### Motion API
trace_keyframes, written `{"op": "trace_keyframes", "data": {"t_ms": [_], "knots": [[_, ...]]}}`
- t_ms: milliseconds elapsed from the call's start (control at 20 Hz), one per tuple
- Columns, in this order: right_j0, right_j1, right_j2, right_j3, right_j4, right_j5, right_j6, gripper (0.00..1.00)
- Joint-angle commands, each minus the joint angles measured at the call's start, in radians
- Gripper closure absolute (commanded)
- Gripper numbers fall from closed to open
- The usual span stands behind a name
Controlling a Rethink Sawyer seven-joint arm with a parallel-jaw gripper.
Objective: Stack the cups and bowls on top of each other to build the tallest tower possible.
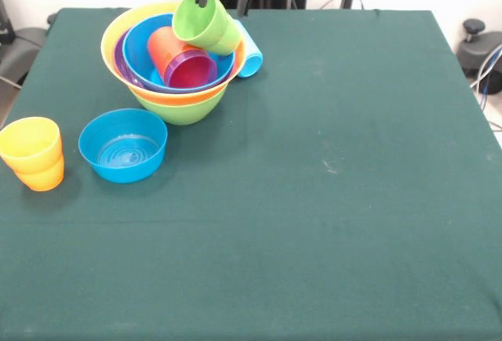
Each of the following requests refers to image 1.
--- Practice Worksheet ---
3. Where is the green cup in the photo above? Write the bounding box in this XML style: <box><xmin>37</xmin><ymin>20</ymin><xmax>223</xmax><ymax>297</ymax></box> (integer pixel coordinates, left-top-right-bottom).
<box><xmin>171</xmin><ymin>0</ymin><xmax>233</xmax><ymax>50</ymax></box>
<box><xmin>203</xmin><ymin>7</ymin><xmax>242</xmax><ymax>57</ymax></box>

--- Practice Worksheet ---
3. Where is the red-orange cup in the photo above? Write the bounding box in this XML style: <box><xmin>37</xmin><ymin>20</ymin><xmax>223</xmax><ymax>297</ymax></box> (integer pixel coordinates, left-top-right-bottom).
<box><xmin>146</xmin><ymin>25</ymin><xmax>205</xmax><ymax>79</ymax></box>

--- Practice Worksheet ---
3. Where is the purple cup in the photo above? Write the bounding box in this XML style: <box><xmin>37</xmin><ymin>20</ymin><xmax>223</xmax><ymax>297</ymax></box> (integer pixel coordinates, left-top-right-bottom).
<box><xmin>162</xmin><ymin>50</ymin><xmax>219</xmax><ymax>89</ymax></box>

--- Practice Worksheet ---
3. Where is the large blue bowl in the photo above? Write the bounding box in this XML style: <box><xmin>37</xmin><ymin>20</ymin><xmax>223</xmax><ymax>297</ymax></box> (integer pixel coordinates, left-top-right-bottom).
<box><xmin>122</xmin><ymin>13</ymin><xmax>236</xmax><ymax>90</ymax></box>

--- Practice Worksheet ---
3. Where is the yellow bowl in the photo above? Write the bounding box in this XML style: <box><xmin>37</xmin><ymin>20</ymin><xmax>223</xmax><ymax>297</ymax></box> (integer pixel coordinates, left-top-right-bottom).
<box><xmin>100</xmin><ymin>2</ymin><xmax>246</xmax><ymax>107</ymax></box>

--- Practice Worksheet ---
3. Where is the purple bowl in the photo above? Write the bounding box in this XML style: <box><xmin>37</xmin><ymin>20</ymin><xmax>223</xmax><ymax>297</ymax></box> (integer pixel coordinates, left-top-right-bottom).
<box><xmin>113</xmin><ymin>27</ymin><xmax>233</xmax><ymax>94</ymax></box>

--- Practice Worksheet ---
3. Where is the blue cup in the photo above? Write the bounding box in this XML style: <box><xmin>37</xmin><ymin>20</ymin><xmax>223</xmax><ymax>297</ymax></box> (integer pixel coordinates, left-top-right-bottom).
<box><xmin>234</xmin><ymin>19</ymin><xmax>264</xmax><ymax>79</ymax></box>

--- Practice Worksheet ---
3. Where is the green bowl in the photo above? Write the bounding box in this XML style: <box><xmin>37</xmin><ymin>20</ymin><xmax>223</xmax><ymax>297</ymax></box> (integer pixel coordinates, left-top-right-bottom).
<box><xmin>131</xmin><ymin>85</ymin><xmax>231</xmax><ymax>126</ymax></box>

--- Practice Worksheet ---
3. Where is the small blue bowl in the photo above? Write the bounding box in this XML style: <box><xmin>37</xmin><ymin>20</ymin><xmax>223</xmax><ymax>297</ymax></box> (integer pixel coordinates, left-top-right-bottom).
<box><xmin>78</xmin><ymin>108</ymin><xmax>169</xmax><ymax>184</ymax></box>

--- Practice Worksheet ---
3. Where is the dark equipment box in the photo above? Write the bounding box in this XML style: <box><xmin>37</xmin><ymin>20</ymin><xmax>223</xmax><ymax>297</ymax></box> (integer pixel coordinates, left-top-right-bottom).
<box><xmin>0</xmin><ymin>0</ymin><xmax>16</xmax><ymax>46</ymax></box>

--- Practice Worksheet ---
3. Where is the black stand with knob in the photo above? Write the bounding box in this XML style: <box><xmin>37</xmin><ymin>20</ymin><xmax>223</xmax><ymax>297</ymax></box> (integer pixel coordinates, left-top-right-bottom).
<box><xmin>457</xmin><ymin>18</ymin><xmax>502</xmax><ymax>95</ymax></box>

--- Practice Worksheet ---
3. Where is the yellow cup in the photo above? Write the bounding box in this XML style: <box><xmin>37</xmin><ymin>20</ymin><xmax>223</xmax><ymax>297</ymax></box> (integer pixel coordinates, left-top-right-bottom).
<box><xmin>0</xmin><ymin>116</ymin><xmax>64</xmax><ymax>176</ymax></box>

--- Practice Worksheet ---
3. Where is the orange cup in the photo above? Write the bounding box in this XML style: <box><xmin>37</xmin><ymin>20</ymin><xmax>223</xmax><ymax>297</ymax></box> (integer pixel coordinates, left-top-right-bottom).
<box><xmin>14</xmin><ymin>156</ymin><xmax>65</xmax><ymax>193</ymax></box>

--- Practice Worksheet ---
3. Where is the dark green table cloth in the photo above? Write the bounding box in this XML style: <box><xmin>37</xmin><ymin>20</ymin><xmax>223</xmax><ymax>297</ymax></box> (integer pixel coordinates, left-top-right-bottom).
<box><xmin>0</xmin><ymin>6</ymin><xmax>502</xmax><ymax>341</ymax></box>

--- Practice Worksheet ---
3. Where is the blue cable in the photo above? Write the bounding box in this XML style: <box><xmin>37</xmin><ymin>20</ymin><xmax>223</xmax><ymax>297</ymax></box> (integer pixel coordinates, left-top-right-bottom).
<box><xmin>469</xmin><ymin>41</ymin><xmax>502</xmax><ymax>97</ymax></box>

